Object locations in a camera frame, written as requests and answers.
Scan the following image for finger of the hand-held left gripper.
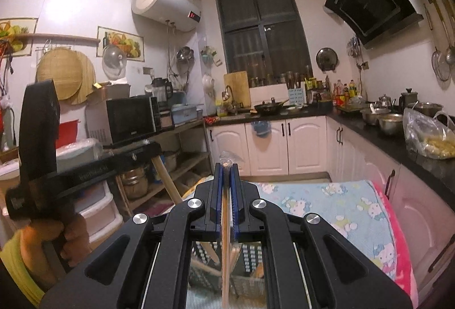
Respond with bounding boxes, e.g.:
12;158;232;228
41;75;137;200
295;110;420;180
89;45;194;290
102;152;158;174
105;142;163;155

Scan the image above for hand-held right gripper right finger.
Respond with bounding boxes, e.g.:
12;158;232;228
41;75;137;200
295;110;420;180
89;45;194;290
229;164;413;309

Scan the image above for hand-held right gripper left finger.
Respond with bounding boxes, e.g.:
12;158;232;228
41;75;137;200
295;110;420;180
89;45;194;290
38;163;227;309

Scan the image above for green slotted utensil holder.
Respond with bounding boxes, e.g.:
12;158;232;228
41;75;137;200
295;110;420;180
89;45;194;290
188;241;265;295

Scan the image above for person's left forearm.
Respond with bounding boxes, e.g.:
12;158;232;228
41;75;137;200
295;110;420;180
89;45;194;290
0;234;44;308

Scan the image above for person's left hand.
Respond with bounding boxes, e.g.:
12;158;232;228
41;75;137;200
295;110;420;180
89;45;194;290
19;212;92;287

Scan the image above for red plastic basin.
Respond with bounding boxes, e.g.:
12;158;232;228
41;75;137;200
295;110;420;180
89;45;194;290
55;120;81;149

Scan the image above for black microwave oven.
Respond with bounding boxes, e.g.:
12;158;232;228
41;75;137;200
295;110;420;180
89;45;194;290
85;96;160;147

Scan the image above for pastel plastic drawer tower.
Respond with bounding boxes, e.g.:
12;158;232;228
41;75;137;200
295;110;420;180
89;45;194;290
53;138;123;246

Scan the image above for wooden storage rack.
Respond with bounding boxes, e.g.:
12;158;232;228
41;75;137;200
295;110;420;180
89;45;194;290
103;119;214;218

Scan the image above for light blue plastic box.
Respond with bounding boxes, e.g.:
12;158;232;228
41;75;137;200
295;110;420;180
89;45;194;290
171;104;198;125

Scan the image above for glass blender jug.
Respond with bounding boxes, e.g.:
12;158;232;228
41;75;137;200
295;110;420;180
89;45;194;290
151;77;174;108

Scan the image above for cardboard box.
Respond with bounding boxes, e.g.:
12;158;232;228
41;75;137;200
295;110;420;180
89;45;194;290
85;81;131;104

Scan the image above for round bamboo tray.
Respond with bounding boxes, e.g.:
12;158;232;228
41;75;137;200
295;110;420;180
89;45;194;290
36;48;84;100

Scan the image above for round wooden board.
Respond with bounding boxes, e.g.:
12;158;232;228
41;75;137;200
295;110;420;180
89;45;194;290
67;51;97;105

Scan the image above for cartoon cat printed blanket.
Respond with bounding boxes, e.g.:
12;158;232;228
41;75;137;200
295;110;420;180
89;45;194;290
188;180;397;309

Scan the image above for blue hanging plastic bag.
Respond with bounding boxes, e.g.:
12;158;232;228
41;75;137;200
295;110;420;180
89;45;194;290
251;120;272;137

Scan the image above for glass pot lid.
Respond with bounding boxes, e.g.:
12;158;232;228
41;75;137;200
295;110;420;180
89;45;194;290
102;45;128;78

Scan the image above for white lower kitchen cabinets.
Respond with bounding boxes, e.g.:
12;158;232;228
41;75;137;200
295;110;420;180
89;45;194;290
206;115;455;282

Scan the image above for metal faucet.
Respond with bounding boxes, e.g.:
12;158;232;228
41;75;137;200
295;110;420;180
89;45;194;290
222;86;237;108

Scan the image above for wooden rolling pin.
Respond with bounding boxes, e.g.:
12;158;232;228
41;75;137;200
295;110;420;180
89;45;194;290
16;33;102;45

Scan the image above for hanging steel colander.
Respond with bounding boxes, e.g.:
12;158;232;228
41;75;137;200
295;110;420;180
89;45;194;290
177;46;196;65

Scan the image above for black wok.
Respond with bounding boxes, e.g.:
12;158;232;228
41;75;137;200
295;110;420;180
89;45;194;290
254;98;291;117

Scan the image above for hanging scrub pads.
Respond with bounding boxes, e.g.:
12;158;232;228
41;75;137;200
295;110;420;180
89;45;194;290
201;46;218;66

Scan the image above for wooden cutting board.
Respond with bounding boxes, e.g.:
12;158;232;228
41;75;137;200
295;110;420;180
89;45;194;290
224;71;251;108

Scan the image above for light blue knife block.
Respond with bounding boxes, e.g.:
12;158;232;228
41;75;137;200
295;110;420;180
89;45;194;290
287;88;307;105

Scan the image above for white water heater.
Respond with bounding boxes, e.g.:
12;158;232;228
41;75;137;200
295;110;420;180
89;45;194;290
131;0;202;33

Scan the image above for row of sauce bottles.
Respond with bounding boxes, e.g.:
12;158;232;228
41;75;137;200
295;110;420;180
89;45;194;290
332;79;358;107

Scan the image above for dark framed window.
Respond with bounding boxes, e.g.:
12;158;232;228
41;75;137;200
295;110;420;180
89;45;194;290
215;0;314;87

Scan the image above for steel mixing bowl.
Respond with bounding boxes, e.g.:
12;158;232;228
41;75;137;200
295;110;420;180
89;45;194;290
377;113;404;137
360;108;392;127

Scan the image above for pink fleece blanket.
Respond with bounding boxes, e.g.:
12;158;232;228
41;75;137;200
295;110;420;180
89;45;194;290
371;181;419;300

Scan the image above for black kitchen countertop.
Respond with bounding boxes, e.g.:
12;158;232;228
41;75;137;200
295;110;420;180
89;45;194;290
204;104;455;182

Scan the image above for dark pot lid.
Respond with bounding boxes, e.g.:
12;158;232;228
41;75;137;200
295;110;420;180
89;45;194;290
316;48;338;72

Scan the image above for black kettle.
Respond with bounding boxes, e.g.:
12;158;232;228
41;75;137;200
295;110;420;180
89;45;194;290
398;88;419;114

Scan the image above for plastic bag of food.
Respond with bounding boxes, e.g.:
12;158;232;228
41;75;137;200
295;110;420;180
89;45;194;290
403;108;455;160

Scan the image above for steel cooking pot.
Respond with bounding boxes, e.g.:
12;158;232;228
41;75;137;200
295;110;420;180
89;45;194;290
407;102;445;118

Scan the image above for hanging mesh strainer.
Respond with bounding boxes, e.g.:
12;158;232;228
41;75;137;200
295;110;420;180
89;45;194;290
432;10;452;82

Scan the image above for fruit wall poster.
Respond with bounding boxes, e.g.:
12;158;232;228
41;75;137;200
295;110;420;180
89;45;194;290
97;26;141;59
0;17;39;56

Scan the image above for hanging wire whisks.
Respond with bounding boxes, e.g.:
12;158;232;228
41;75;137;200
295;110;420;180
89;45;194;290
346;35;362;59

